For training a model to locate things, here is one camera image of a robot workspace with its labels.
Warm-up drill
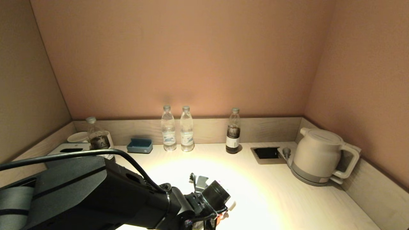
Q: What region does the dark drink bottle white label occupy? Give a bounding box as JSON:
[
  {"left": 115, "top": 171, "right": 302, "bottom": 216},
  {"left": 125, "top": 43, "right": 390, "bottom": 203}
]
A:
[{"left": 226, "top": 108, "right": 242, "bottom": 154}]

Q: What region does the clear water bottle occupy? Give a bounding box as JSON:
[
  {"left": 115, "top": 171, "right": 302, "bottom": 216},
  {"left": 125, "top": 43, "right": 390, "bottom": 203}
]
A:
[
  {"left": 161, "top": 105, "right": 177, "bottom": 151},
  {"left": 180, "top": 106, "right": 195, "bottom": 152}
]

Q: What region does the white cup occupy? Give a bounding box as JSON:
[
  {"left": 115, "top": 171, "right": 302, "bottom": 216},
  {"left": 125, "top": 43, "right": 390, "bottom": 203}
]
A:
[{"left": 67, "top": 132, "right": 90, "bottom": 143}]

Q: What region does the cream electric kettle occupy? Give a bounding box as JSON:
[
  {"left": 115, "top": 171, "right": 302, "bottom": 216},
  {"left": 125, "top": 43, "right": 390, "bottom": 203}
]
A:
[{"left": 292, "top": 128, "right": 361, "bottom": 184}]

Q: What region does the black recessed power socket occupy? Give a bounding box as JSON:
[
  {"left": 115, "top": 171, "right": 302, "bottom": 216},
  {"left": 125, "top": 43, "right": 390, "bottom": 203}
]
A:
[{"left": 251, "top": 147, "right": 287, "bottom": 165}]

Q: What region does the small blue tray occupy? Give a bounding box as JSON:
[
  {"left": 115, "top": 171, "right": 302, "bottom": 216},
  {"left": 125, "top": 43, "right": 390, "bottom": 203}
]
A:
[{"left": 127, "top": 138, "right": 153, "bottom": 154}]

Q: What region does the dark drink bottle patterned label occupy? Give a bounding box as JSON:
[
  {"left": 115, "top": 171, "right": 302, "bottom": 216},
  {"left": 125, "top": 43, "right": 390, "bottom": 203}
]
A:
[{"left": 86, "top": 117, "right": 116, "bottom": 160}]

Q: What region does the grey kettle base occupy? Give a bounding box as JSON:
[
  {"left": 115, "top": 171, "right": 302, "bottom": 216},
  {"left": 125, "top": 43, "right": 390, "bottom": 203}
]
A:
[{"left": 290, "top": 165, "right": 345, "bottom": 188}]

